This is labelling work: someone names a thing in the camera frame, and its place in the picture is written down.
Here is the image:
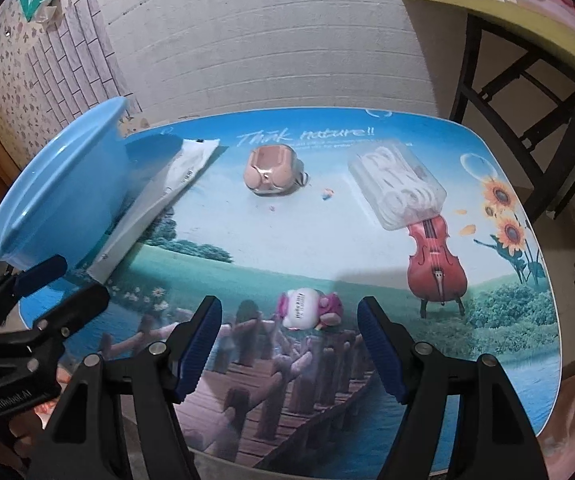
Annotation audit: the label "pink white plush toy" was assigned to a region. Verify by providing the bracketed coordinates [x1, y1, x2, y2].
[275, 287, 345, 332]

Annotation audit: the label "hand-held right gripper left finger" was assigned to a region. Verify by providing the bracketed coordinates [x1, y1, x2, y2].
[30, 295, 223, 480]

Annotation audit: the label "long white packet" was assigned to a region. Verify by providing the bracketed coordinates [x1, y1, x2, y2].
[88, 137, 218, 283]

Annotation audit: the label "light blue plastic basin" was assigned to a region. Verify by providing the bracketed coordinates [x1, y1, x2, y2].
[0, 96, 186, 281]

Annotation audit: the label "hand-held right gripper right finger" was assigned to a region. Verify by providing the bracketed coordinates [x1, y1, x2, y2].
[356, 296, 541, 480]

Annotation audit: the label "pink contact lens case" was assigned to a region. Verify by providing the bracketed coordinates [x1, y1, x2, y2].
[244, 144, 311, 197]

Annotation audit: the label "wooden desk black legs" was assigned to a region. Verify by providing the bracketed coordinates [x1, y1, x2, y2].
[400, 0, 575, 221]

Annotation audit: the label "clear plastic case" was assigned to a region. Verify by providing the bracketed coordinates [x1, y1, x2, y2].
[347, 141, 448, 231]

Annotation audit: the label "person's left hand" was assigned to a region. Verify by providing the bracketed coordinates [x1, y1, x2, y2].
[0, 390, 68, 466]

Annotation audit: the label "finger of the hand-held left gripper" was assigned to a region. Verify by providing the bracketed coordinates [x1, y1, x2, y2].
[0, 255, 68, 306]
[0, 282, 111, 351]

